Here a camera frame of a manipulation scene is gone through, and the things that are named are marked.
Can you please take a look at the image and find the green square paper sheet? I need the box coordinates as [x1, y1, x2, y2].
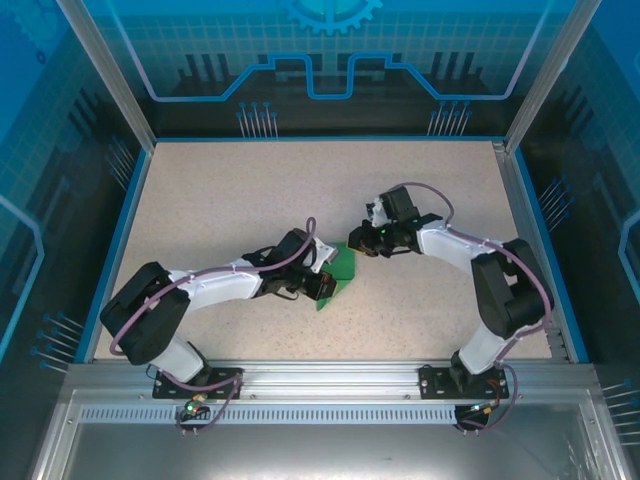
[315, 241, 359, 312]

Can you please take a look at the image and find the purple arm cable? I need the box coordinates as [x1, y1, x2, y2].
[397, 180, 556, 432]
[108, 216, 318, 432]

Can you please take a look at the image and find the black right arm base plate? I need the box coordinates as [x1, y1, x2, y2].
[418, 363, 511, 401]

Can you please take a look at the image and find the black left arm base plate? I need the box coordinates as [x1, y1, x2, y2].
[152, 366, 245, 400]

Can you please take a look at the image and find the blue table edge trim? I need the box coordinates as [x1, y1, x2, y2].
[74, 147, 155, 364]

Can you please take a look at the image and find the slotted metal cable duct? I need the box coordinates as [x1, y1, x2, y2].
[77, 404, 504, 424]

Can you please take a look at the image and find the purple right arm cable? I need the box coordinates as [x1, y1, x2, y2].
[397, 180, 556, 432]

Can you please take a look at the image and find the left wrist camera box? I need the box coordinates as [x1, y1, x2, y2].
[307, 238, 340, 275]

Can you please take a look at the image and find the aluminium side rail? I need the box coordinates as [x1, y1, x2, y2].
[492, 141, 571, 360]

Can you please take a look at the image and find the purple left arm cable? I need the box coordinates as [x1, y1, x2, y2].
[108, 216, 318, 432]

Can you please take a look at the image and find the aluminium frame post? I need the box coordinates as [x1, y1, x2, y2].
[54, 0, 157, 151]
[504, 0, 604, 154]

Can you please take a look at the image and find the brushed metal shelf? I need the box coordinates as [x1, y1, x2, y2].
[29, 387, 631, 480]

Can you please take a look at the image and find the long aluminium mounting rail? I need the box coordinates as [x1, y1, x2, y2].
[67, 360, 601, 402]

